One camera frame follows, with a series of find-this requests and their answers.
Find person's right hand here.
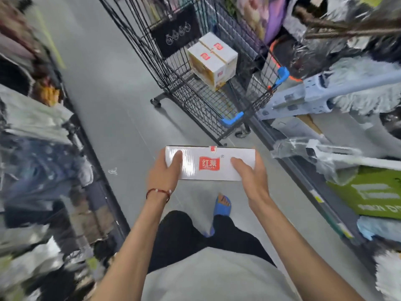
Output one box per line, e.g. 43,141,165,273
230,149,274,217

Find person's left hand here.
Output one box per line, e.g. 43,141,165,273
146,148,185,196

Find white yellow snack box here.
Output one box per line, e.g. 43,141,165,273
198,31,239,84
187,40,227,92
165,145,256,181

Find black wire shopping cart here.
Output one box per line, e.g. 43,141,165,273
97,0,290,146

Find person's right forearm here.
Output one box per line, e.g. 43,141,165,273
252,197,365,301

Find person's left forearm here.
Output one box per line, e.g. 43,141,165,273
91,192,172,301

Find blue rubber slipper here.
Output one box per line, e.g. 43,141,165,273
202,194,232,238

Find black trousers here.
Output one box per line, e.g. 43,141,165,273
147,210,277,275

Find white mop in clear plastic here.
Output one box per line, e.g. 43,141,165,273
271,138,401,187

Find grey shirt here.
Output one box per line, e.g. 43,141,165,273
141,247,301,301

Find light blue flat mop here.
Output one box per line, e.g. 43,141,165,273
255,69,401,121

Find green white cardboard carton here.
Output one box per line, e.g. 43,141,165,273
325,166,401,220

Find light blue long package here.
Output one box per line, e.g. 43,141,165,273
357,215,401,242

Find orange rimmed bucket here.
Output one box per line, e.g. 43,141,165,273
268,34,306,84

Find grey fluffy mop head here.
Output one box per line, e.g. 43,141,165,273
325,56,401,116

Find purple pink printed package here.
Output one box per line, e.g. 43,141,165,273
235,0,287,44

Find red string bracelet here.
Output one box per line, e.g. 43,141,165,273
145,188,173,203

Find bundle of brown broom handles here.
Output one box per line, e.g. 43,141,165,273
294,4,401,40

